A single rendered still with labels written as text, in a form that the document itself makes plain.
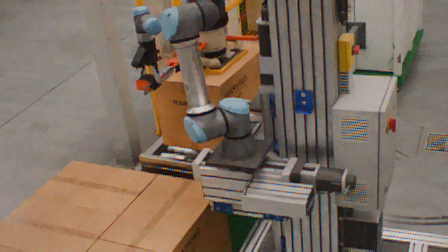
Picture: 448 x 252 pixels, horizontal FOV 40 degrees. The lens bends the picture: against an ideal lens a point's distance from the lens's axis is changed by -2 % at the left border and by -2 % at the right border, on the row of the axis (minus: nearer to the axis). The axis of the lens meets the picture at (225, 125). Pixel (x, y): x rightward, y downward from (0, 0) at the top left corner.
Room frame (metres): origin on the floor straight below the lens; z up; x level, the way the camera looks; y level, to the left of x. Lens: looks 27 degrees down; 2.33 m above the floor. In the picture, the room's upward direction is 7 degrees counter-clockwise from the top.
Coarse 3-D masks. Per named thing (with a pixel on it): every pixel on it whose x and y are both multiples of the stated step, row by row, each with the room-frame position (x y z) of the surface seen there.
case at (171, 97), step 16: (256, 48) 3.33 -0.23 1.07; (240, 64) 3.11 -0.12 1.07; (256, 64) 3.23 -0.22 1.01; (160, 80) 3.03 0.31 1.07; (176, 80) 2.99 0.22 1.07; (208, 80) 2.94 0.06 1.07; (224, 80) 2.91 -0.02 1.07; (240, 80) 3.05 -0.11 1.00; (256, 80) 3.21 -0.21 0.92; (160, 96) 3.03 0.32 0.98; (176, 96) 2.98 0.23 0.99; (224, 96) 2.89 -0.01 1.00; (240, 96) 3.03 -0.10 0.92; (160, 112) 3.04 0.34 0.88; (176, 112) 2.99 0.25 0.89; (176, 128) 3.00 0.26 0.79; (176, 144) 3.00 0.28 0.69; (192, 144) 2.95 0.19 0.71; (208, 144) 2.90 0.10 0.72
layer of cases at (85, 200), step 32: (64, 192) 2.88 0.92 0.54; (96, 192) 2.84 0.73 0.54; (128, 192) 2.81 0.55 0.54; (160, 192) 2.77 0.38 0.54; (192, 192) 2.73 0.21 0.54; (0, 224) 2.64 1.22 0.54; (32, 224) 2.61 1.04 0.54; (64, 224) 2.58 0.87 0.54; (96, 224) 2.55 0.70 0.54; (128, 224) 2.51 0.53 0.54; (160, 224) 2.48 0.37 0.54; (192, 224) 2.46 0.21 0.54; (224, 224) 2.73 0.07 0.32
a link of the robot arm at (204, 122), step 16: (176, 16) 2.22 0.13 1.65; (192, 16) 2.24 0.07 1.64; (176, 32) 2.21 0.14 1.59; (192, 32) 2.22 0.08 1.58; (176, 48) 2.24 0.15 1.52; (192, 48) 2.22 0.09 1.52; (192, 64) 2.20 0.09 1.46; (192, 80) 2.19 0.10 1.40; (192, 96) 2.18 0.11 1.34; (208, 96) 2.20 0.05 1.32; (192, 112) 2.16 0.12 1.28; (208, 112) 2.15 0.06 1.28; (192, 128) 2.13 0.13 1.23; (208, 128) 2.14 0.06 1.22; (224, 128) 2.16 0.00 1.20
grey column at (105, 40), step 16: (96, 0) 3.99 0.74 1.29; (112, 0) 4.08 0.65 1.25; (96, 16) 4.01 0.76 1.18; (112, 16) 4.06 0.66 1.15; (96, 32) 4.02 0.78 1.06; (112, 32) 4.03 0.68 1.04; (96, 48) 4.03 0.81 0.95; (112, 48) 4.00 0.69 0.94; (96, 64) 4.04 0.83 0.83; (112, 64) 3.98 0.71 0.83; (112, 80) 3.99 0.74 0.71; (112, 96) 4.00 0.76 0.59; (128, 96) 4.06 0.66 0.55; (112, 112) 4.02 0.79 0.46; (128, 112) 4.03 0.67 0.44; (112, 128) 4.03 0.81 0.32; (128, 128) 4.00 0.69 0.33; (128, 144) 3.98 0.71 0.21; (112, 160) 4.11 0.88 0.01; (128, 160) 3.99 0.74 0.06
